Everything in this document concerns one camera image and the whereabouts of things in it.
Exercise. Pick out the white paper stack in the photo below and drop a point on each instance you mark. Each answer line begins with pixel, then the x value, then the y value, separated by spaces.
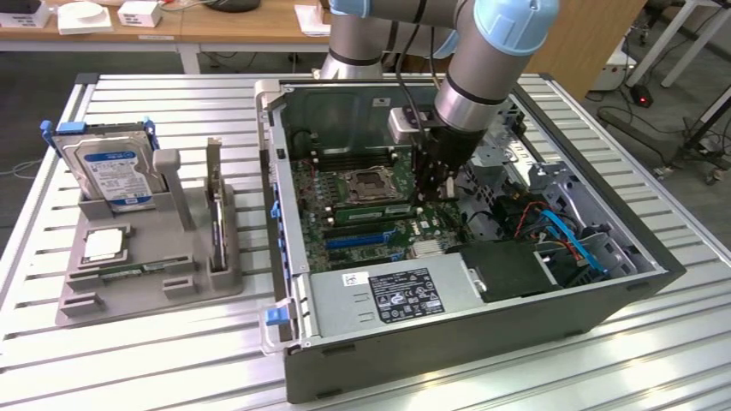
pixel 311 21

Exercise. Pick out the grey metal drive cage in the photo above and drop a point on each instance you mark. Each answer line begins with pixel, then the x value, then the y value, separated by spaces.
pixel 503 180

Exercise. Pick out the grey power supply unit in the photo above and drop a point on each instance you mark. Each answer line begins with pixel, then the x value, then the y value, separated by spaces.
pixel 343 308

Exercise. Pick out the white box with black top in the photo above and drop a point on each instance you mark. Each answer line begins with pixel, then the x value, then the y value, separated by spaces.
pixel 22 19

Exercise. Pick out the white round-topped device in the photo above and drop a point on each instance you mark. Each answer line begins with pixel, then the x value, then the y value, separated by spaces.
pixel 85 19

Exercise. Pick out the grey metal disk bay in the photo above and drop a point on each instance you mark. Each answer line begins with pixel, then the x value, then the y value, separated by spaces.
pixel 619 257

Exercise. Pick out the black wheeled stand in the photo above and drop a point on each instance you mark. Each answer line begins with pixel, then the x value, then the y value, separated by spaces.
pixel 704 156

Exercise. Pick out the black power adaptor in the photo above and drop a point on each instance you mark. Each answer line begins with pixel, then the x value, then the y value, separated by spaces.
pixel 640 96

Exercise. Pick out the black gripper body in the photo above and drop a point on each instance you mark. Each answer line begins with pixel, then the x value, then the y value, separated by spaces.
pixel 456 145

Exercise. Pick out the black open PC case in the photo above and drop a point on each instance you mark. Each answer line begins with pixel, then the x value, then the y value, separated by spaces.
pixel 456 342

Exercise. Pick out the black round object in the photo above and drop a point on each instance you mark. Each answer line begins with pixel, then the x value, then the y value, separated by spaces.
pixel 233 5

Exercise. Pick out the blue expansion slot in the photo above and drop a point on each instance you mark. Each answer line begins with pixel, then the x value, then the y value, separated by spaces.
pixel 353 242

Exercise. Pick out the metal CPU socket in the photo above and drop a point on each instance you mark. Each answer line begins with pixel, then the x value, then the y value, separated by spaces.
pixel 368 184

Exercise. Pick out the blue case latch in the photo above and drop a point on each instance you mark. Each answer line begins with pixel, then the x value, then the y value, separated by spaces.
pixel 273 317
pixel 272 210

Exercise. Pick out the long black expansion slot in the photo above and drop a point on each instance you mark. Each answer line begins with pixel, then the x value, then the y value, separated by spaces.
pixel 368 259
pixel 351 231

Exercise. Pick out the RAM slot white latches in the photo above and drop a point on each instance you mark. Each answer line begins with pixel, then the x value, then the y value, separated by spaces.
pixel 359 150
pixel 356 159

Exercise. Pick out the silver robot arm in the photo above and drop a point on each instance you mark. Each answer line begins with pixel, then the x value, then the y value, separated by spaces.
pixel 485 64

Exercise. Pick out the black case lock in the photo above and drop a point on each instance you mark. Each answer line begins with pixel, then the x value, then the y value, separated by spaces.
pixel 280 153

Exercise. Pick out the silver CPU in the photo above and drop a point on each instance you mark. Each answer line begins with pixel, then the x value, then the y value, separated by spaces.
pixel 105 246

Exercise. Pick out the silver finned heat sink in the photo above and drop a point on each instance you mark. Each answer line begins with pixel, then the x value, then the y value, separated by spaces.
pixel 431 249

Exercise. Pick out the blue card clip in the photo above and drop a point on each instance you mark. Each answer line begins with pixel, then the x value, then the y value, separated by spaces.
pixel 280 247

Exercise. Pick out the graphics card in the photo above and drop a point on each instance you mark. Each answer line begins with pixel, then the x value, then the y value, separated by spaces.
pixel 216 214

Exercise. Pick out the white floor device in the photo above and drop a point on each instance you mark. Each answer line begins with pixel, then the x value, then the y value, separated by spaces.
pixel 613 77

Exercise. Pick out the grey parts rack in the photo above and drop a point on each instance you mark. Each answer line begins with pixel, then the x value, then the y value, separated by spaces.
pixel 153 244

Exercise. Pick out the green motherboard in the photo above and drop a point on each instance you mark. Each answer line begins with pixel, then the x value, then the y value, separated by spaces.
pixel 439 218

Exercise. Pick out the black plastic shroud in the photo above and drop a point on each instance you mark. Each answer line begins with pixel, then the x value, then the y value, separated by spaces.
pixel 503 269

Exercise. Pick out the white labelled box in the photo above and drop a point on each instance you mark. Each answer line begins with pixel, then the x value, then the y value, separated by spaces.
pixel 140 15

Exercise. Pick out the green RAM stick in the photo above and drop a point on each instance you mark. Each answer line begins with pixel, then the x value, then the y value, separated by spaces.
pixel 148 267
pixel 365 215

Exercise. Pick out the short black expansion slot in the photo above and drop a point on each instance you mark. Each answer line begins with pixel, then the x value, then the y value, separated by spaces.
pixel 336 257

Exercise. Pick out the wooden cabinet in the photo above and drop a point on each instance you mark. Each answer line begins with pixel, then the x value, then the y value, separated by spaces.
pixel 605 38

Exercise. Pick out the hard disk with blue caddy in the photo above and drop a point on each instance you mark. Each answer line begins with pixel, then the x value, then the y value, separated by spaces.
pixel 113 171

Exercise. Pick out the white table frame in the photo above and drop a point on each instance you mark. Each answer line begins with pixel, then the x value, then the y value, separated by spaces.
pixel 661 47

